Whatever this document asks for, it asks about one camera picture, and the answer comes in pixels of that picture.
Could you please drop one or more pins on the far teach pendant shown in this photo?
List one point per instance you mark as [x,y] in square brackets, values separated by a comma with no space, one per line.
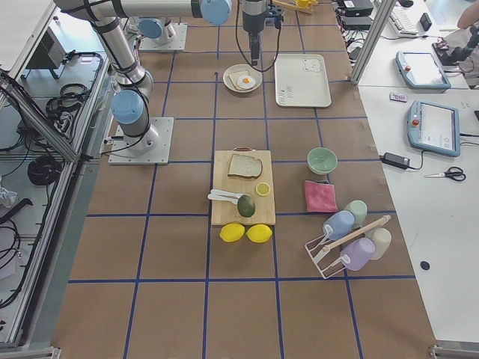
[421,71]

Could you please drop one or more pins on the cream bear tray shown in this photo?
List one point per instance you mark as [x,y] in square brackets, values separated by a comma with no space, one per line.
[301,81]

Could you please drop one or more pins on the cream cup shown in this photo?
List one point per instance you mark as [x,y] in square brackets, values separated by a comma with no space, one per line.
[381,238]

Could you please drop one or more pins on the near teach pendant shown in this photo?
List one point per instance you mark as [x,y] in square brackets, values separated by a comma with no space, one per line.
[434,127]

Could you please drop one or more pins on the avocado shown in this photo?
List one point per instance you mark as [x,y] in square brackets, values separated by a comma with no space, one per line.
[246,206]

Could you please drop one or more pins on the green cup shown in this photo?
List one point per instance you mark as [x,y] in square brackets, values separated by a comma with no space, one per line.
[358,209]

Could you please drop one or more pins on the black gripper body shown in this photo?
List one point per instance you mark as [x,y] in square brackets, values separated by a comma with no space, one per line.
[251,23]

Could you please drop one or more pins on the teach pendant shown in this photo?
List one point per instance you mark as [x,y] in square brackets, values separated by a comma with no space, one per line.
[434,127]
[421,71]

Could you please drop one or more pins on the bread slice on plate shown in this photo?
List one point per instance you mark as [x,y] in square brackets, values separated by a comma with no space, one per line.
[234,76]

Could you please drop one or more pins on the green bowl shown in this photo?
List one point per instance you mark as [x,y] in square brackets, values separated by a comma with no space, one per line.
[321,161]

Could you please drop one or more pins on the small white card box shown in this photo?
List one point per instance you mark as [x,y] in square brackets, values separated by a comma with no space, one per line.
[398,97]

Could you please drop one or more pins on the bread slice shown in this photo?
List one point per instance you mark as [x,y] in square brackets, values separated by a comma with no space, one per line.
[244,166]
[234,76]

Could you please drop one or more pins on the lemon slice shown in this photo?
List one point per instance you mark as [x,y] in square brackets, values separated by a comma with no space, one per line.
[262,189]

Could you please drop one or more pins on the pink cloth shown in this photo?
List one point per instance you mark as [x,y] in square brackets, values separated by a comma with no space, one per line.
[320,197]

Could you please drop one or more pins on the scissors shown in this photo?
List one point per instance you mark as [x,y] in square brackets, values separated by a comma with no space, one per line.
[453,173]

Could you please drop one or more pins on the black power adapter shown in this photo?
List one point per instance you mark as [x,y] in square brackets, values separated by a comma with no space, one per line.
[394,160]

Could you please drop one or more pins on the white wire cup rack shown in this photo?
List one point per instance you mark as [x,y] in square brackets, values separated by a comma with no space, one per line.
[325,254]

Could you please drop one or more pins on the blue cup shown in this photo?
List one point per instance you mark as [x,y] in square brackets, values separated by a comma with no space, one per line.
[338,225]

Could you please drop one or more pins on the white round plate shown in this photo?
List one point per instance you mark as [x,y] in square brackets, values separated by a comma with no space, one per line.
[241,67]

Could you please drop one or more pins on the yellow lemon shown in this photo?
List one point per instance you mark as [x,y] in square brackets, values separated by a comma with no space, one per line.
[259,233]
[232,232]

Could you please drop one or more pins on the right yellow lemon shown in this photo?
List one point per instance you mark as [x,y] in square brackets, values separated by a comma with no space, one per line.
[259,233]

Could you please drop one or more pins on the wooden cutting board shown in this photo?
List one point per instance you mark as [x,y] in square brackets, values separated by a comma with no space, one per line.
[224,212]

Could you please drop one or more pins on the purple cup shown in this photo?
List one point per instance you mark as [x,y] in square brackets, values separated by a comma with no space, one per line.
[357,253]

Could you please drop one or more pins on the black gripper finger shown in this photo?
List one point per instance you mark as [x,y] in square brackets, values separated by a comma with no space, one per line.
[254,45]

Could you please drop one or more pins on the fried egg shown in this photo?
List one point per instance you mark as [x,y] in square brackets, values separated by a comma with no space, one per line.
[246,82]

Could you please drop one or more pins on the left yellow lemon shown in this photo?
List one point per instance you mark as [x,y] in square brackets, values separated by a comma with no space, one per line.
[232,232]

